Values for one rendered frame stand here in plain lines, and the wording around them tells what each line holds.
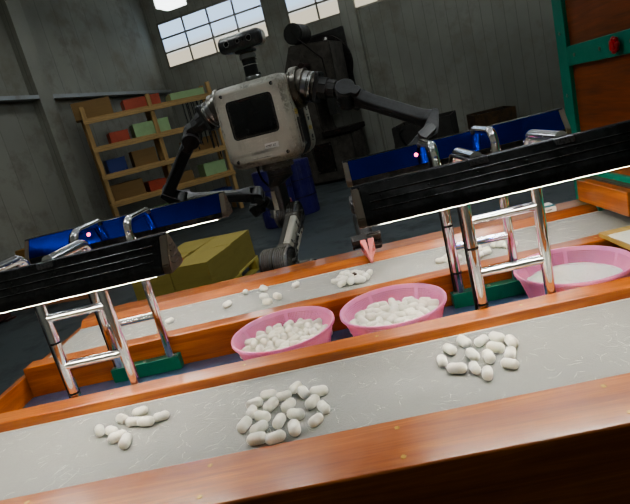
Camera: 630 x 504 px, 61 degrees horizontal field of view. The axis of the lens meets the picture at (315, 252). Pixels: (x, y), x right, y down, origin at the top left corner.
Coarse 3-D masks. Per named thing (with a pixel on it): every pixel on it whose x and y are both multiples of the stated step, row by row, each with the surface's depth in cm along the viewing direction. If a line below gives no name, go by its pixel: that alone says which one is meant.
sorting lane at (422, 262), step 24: (576, 216) 174; (600, 216) 167; (504, 240) 168; (528, 240) 162; (552, 240) 156; (384, 264) 174; (408, 264) 168; (432, 264) 162; (288, 288) 175; (312, 288) 168; (336, 288) 162; (168, 312) 182; (192, 312) 175; (216, 312) 169; (240, 312) 163; (96, 336) 175
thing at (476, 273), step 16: (560, 144) 92; (480, 160) 93; (464, 208) 112; (512, 208) 112; (528, 208) 111; (544, 208) 112; (464, 224) 113; (544, 224) 112; (464, 240) 114; (544, 240) 113; (544, 256) 114; (480, 272) 115; (496, 272) 115; (544, 272) 115; (480, 288) 116; (544, 288) 117; (480, 304) 117
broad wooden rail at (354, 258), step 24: (528, 216) 178; (552, 216) 175; (408, 240) 186; (432, 240) 179; (456, 240) 178; (312, 264) 186; (336, 264) 182; (360, 264) 180; (192, 288) 195; (216, 288) 187; (240, 288) 184; (120, 312) 188; (144, 312) 187
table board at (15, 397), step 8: (80, 328) 190; (72, 336) 182; (24, 376) 155; (16, 384) 150; (24, 384) 153; (8, 392) 146; (16, 392) 149; (24, 392) 152; (0, 400) 142; (8, 400) 145; (16, 400) 148; (24, 400) 151; (0, 408) 141; (8, 408) 144; (16, 408) 147
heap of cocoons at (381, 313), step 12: (408, 300) 137; (420, 300) 135; (432, 300) 133; (360, 312) 137; (372, 312) 135; (384, 312) 134; (396, 312) 132; (408, 312) 130; (420, 312) 128; (360, 324) 133; (372, 324) 129; (384, 324) 127
